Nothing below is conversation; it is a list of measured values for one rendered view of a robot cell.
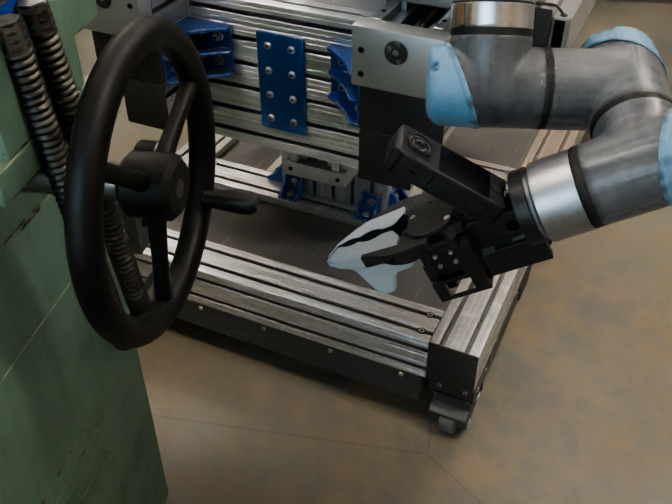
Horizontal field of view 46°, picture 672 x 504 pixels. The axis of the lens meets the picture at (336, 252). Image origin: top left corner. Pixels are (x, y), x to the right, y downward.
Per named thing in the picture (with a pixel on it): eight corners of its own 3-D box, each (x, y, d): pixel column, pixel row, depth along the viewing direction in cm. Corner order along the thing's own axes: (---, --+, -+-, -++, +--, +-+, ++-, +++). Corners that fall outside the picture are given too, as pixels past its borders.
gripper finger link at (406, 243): (364, 278, 75) (450, 250, 71) (357, 266, 74) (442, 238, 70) (372, 247, 78) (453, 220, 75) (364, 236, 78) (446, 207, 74)
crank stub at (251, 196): (255, 215, 80) (257, 190, 80) (199, 209, 81) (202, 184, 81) (260, 217, 82) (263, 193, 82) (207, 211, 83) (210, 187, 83)
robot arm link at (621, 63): (546, 17, 74) (560, 93, 68) (667, 19, 74) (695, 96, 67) (531, 84, 81) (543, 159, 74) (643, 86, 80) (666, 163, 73)
